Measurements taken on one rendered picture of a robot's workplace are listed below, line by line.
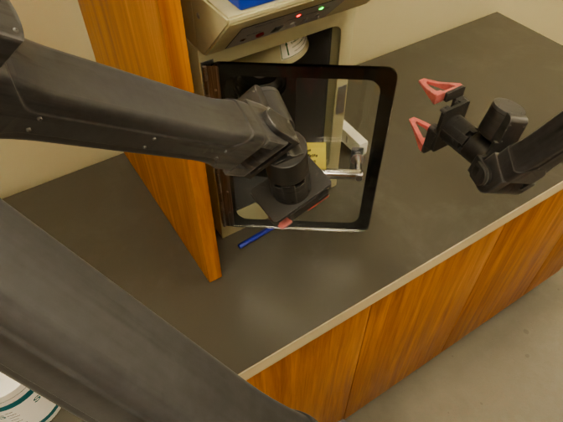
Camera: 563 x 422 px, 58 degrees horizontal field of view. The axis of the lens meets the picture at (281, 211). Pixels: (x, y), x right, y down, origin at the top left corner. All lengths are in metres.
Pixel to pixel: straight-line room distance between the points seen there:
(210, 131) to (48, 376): 0.28
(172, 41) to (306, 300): 0.58
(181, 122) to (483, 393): 1.82
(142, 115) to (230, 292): 0.71
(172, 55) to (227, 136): 0.25
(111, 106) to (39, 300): 0.17
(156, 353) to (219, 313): 0.77
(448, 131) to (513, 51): 0.94
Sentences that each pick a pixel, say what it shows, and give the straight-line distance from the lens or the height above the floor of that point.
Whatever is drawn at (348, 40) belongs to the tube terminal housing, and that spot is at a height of 1.33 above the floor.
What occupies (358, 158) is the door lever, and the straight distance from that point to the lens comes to 0.94.
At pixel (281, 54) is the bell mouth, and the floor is 1.34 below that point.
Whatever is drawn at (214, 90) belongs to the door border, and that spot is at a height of 1.34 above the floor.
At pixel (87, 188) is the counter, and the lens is 1.34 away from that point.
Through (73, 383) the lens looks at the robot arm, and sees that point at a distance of 0.27.
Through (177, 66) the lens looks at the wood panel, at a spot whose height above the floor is 1.45.
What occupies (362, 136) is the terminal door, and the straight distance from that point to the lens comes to 0.92.
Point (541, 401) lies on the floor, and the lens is 2.18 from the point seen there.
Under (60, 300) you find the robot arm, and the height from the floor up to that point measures 1.63.
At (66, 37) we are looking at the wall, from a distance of 1.26.
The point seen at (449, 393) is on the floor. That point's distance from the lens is 2.07.
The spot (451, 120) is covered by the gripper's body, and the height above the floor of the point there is 1.24.
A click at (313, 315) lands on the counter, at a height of 0.94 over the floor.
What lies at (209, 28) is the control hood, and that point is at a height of 1.47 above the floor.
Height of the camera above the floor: 1.83
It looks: 48 degrees down
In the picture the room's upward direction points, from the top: straight up
